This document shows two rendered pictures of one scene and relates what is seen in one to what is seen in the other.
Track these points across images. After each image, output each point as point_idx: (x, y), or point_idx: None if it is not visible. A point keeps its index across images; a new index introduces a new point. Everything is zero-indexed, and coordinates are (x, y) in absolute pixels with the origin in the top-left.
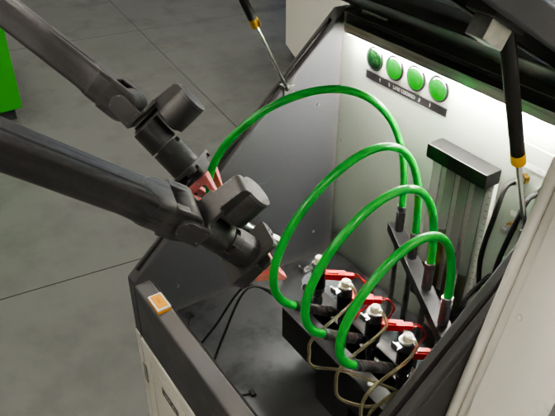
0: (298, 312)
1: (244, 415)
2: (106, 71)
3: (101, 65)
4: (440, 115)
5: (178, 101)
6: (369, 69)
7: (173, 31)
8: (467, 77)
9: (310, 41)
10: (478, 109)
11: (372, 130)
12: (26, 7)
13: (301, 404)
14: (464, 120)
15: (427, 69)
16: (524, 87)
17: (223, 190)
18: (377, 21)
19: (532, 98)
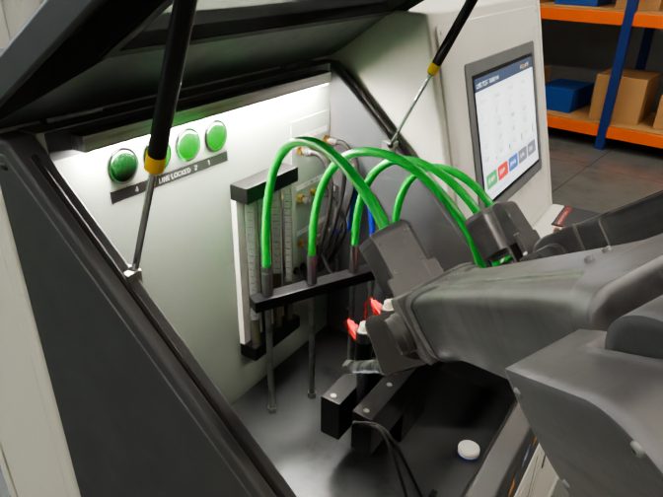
0: (371, 404)
1: (516, 421)
2: (459, 270)
3: (449, 277)
4: (222, 164)
5: (416, 236)
6: (114, 189)
7: None
8: (260, 92)
9: (58, 203)
10: (254, 125)
11: (141, 265)
12: (533, 265)
13: (417, 451)
14: (245, 147)
15: (220, 114)
16: (283, 75)
17: (517, 220)
18: (97, 116)
19: (298, 77)
